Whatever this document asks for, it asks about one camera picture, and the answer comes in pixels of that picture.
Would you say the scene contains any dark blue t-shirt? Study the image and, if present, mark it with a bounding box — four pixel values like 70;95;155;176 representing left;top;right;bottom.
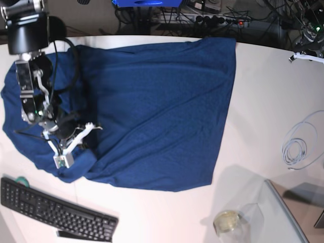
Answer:
1;37;236;192

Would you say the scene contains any black computer keyboard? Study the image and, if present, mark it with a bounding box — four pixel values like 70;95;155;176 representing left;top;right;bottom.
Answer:
1;177;118;242

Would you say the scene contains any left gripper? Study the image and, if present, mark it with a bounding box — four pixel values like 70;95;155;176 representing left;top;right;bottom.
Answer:
293;38;323;57

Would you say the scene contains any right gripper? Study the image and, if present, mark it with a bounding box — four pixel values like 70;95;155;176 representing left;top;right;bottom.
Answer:
54;112;86;149

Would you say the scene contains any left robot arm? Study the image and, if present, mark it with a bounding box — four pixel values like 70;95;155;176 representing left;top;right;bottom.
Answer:
263;1;323;63

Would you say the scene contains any blue box with hole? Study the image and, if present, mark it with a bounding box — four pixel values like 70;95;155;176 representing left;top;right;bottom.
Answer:
112;0;182;8

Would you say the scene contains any coiled white cable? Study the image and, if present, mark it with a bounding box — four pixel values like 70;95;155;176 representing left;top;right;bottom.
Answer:
281;109;324;171

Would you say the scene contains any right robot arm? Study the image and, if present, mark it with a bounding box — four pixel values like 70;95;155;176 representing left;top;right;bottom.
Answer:
1;1;87;153

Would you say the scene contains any green tape roll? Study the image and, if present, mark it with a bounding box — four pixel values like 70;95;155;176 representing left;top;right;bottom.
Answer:
15;176;30;187

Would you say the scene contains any clear glass jar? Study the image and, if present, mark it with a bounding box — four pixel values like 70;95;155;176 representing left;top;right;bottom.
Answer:
213;210;246;243

